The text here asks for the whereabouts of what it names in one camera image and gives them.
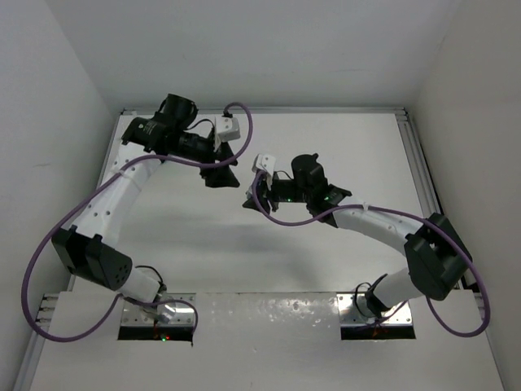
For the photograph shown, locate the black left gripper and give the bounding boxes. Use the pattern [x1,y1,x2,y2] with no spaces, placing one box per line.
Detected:
[170,130,239,187]

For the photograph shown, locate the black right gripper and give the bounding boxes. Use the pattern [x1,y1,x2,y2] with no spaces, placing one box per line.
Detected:
[243,169,312,213]

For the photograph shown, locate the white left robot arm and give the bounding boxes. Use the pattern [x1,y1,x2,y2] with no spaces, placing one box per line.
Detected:
[51,94,240,303]

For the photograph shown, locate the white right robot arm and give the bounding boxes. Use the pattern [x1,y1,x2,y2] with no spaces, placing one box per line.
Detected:
[243,154,471,319]

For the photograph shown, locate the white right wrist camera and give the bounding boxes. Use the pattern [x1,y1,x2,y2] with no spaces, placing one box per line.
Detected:
[252,153,276,179]

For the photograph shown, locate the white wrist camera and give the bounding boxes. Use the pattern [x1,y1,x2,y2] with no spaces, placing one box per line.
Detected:
[214,116,241,144]
[252,153,276,179]

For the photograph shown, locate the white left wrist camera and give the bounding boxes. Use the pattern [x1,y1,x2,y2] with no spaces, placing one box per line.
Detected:
[214,116,241,144]

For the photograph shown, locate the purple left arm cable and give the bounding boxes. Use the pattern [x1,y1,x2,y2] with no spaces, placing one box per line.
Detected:
[20,102,254,342]

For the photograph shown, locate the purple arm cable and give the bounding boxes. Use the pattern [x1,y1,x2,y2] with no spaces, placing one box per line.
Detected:
[20,102,254,342]
[252,170,492,337]

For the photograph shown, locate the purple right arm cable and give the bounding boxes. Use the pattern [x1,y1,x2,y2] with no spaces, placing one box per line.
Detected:
[252,170,492,337]

